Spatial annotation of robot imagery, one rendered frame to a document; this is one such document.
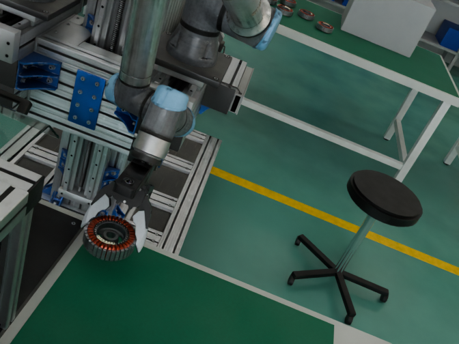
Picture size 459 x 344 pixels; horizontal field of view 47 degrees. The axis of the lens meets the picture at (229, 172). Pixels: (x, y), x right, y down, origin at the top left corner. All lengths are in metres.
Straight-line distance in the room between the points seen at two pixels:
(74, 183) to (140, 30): 0.94
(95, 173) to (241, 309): 0.88
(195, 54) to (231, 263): 1.24
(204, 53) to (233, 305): 0.70
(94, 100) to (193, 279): 0.66
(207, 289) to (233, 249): 1.32
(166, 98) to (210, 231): 1.52
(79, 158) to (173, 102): 0.84
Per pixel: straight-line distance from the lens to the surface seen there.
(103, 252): 1.12
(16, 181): 0.79
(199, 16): 1.47
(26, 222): 0.88
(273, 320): 1.24
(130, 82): 1.24
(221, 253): 2.49
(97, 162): 1.87
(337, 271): 2.62
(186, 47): 1.49
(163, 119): 1.12
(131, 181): 1.07
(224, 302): 1.22
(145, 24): 1.16
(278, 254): 2.64
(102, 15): 1.66
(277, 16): 1.42
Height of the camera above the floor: 1.61
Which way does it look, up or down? 32 degrees down
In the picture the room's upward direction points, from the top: 22 degrees clockwise
